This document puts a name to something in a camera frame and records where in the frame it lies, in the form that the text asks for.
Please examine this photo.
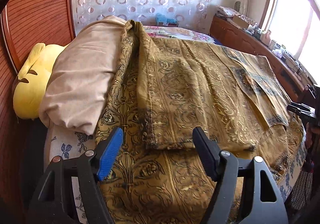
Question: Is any gold patterned garment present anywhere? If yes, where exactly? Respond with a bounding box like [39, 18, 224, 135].
[95, 20, 304, 223]

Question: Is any blue floral white bedsheet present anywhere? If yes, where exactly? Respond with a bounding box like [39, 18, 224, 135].
[43, 125, 95, 223]

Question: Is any pink bottle on sideboard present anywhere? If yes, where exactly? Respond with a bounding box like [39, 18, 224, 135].
[260, 30, 271, 46]

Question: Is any wood framed window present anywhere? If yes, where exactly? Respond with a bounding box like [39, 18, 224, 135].
[264, 0, 319, 78]

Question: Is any beige pillow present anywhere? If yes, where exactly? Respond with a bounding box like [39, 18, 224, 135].
[39, 16, 126, 135]

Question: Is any cardboard box on sideboard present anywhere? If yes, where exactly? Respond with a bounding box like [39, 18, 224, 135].
[232, 15, 258, 30]

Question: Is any long wooden sideboard cabinet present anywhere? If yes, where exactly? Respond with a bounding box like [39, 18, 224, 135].
[209, 16, 316, 107]

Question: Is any yellow plush toy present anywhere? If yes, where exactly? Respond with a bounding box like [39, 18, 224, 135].
[13, 43, 66, 119]

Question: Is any pink floral quilt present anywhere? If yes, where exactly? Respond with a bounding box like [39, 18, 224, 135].
[143, 26, 221, 45]

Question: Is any blue box on bed end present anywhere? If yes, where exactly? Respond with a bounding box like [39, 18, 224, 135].
[155, 13, 178, 27]

